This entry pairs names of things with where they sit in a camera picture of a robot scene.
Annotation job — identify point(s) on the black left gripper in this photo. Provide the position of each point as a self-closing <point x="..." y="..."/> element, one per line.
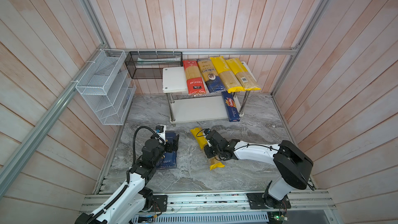
<point x="169" y="148"/>

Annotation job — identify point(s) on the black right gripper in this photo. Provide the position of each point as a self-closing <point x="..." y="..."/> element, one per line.
<point x="208" y="153"/>

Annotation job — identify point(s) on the yellow Pastati spaghetti bag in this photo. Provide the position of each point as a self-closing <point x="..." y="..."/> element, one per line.
<point x="202" y="141"/>

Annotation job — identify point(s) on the blue Barilla spaghetti box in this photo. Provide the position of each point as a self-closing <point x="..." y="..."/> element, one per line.
<point x="232" y="111"/>

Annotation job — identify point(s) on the yellow clear spaghetti bag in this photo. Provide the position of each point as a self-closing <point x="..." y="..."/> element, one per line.
<point x="226" y="75"/>

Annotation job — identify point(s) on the red spaghetti bag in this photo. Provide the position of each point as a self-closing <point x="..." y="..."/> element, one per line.
<point x="193" y="78"/>

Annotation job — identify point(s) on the blue yellow spaghetti bag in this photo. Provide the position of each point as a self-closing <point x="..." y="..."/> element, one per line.
<point x="210" y="76"/>

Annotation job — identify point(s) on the yellow barcode spaghetti bag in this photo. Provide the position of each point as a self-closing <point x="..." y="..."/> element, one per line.
<point x="243" y="75"/>

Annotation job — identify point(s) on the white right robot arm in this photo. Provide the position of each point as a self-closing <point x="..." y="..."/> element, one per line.
<point x="293" y="165"/>

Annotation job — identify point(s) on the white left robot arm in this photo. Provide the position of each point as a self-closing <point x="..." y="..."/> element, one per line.
<point x="124" y="193"/>

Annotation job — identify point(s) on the dark blue pasta box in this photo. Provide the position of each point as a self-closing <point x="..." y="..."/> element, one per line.
<point x="169" y="160"/>

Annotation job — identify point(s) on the white two-tier metal shelf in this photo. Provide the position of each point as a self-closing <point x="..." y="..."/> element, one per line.
<point x="191" y="108"/>

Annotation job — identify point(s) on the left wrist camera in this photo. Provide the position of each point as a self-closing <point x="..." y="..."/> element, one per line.
<point x="161" y="132"/>

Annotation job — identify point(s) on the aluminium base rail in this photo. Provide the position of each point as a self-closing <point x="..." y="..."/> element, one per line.
<point x="211" y="207"/>

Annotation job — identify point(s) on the black mesh wall basket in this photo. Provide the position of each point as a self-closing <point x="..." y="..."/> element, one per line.
<point x="150" y="64"/>

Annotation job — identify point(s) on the white wire mesh rack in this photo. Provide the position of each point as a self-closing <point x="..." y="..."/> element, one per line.
<point x="107" y="88"/>

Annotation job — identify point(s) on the aluminium frame rail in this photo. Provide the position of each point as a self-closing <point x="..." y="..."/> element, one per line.
<point x="219" y="51"/>

